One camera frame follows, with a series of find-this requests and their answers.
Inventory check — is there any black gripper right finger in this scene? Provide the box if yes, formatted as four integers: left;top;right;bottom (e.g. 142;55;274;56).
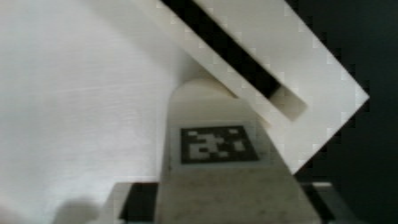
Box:
300;182;355;224

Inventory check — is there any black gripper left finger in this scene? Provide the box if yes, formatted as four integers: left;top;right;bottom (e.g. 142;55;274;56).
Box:
105;182;158;224

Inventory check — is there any white leg with tag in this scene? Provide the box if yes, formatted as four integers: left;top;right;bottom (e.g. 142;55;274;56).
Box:
155;79;322;224

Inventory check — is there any white square tabletop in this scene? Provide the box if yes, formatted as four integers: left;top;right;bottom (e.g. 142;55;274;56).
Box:
0;0;206;224

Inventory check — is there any white U-shaped fence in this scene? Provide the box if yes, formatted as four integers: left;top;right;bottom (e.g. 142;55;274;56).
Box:
194;0;368;170

